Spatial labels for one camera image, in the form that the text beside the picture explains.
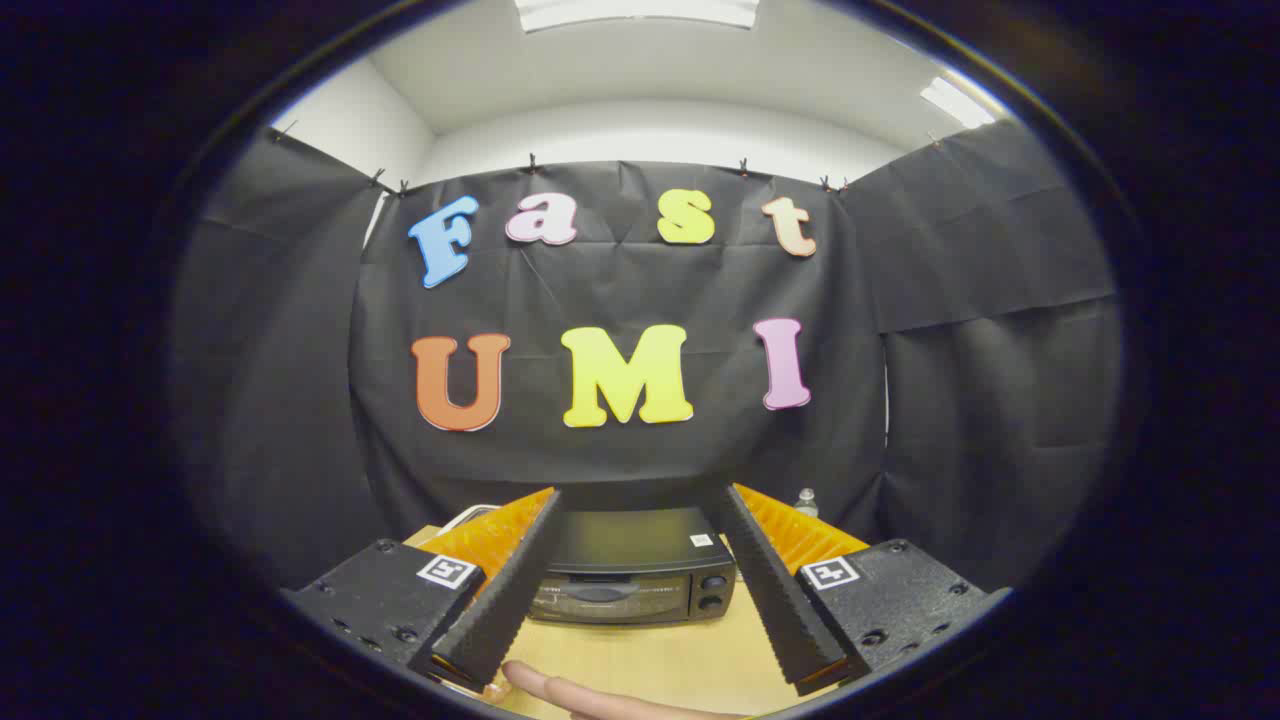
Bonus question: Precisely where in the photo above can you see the black toaster oven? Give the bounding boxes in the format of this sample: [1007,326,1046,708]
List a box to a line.
[525,505,741,627]

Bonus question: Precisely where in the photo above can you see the ceiling light panel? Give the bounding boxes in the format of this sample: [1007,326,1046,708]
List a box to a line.
[514,0,761,33]
[920,77,998,130]

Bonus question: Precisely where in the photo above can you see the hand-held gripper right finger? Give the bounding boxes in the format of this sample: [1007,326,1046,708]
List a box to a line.
[718,483,1013,698]

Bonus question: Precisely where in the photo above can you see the black backdrop cloth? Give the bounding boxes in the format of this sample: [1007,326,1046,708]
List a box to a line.
[170,120,1126,593]

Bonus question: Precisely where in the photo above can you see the white toaster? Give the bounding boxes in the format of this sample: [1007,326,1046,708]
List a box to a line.
[440,504,506,533]

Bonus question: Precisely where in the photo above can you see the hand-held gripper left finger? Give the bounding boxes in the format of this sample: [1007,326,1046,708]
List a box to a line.
[280,487,563,696]

